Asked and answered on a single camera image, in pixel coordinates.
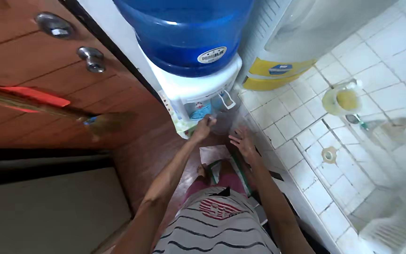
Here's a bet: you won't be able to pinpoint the person's left hand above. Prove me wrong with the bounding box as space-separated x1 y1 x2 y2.
191 114 217 143

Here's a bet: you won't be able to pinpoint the person's right hand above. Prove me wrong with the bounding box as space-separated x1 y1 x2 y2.
228 126 259 163

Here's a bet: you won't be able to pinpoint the person's left forearm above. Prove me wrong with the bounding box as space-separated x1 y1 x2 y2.
111 138 199 254

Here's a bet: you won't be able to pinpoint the person's right forearm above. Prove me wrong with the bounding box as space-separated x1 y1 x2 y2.
248 154 317 254

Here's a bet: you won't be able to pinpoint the light blue slatted piece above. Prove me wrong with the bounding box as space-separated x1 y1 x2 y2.
189 100 212 121

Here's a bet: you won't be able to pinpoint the white mat with green edge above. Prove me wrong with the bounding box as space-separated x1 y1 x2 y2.
199 145 254 198

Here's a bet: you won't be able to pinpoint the floral patterned panel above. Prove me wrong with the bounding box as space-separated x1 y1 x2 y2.
157 90 199 140

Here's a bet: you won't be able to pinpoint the white water dispenser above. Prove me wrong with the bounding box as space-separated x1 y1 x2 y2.
138 44 243 140

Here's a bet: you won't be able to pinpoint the person's legs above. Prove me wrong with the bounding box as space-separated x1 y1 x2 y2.
180 159 249 209

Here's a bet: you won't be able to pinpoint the large blue water jug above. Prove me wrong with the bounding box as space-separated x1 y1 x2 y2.
113 0 255 78

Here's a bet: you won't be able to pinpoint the person's body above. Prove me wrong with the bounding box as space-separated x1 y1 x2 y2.
152 186 281 254

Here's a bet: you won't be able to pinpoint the yellowish plastic dipper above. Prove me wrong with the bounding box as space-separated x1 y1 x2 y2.
322 79 363 116

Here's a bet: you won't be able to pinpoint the broom with blue binding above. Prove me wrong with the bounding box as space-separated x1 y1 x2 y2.
0 87 137 142

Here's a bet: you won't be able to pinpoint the round metal door knob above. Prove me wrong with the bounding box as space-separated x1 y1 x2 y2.
77 46 106 73

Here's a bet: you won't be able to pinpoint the bright red strip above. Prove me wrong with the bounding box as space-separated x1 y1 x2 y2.
0 83 71 113

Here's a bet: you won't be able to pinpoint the white ridged plastic piece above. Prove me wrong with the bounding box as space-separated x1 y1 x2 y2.
359 217 406 254

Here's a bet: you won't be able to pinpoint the grey table with dark edge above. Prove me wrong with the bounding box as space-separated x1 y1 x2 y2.
0 149 133 254

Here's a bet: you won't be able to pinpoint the oval metal door lock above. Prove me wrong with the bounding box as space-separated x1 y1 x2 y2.
35 12 75 39

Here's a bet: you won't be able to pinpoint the clear container with white handle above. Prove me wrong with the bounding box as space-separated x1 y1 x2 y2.
210 89 242 136

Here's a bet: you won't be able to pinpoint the small green-handled brush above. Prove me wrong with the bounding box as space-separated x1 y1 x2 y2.
345 113 369 131

